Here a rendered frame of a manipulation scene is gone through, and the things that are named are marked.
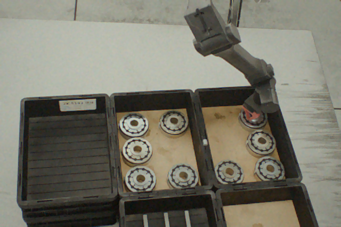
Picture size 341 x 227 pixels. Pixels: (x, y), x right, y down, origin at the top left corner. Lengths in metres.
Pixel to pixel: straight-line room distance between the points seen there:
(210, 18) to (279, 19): 2.30
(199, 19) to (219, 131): 0.65
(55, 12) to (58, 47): 1.18
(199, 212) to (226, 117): 0.40
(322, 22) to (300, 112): 1.59
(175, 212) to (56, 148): 0.46
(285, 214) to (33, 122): 0.92
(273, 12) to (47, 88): 1.97
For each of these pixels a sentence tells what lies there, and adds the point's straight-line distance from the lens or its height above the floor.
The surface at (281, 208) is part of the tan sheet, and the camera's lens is 1.70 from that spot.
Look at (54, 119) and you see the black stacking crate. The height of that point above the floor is 0.83.
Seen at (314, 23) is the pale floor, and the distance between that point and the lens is 3.59.
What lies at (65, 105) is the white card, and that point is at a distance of 1.75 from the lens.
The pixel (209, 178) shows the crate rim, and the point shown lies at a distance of 1.57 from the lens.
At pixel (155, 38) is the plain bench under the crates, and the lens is 2.22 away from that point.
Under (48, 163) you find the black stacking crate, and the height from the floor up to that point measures 0.83.
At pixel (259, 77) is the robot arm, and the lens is 1.59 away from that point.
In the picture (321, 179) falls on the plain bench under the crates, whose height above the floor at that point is 0.70.
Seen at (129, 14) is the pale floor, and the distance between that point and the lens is 3.34.
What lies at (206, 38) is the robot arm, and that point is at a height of 1.41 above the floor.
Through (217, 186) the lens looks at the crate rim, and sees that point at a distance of 1.56.
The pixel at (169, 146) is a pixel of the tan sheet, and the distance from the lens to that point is 1.73.
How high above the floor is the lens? 2.30
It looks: 54 degrees down
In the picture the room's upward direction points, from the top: 10 degrees clockwise
